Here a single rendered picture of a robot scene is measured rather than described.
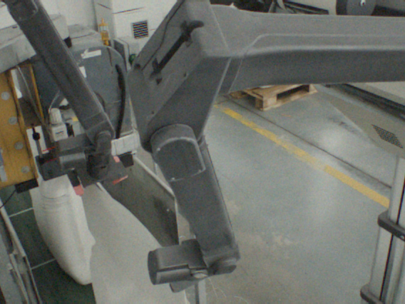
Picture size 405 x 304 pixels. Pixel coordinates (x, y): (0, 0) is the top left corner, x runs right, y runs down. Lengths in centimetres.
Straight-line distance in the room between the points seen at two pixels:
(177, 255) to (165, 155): 39
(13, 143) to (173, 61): 94
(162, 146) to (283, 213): 243
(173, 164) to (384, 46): 22
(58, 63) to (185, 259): 45
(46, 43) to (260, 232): 195
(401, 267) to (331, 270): 122
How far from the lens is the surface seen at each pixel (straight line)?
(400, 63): 50
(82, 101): 103
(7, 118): 128
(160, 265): 79
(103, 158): 114
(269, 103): 402
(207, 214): 62
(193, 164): 45
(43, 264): 209
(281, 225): 273
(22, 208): 246
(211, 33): 38
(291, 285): 240
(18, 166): 134
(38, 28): 93
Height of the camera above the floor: 170
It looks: 30 degrees down
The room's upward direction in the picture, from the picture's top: 4 degrees counter-clockwise
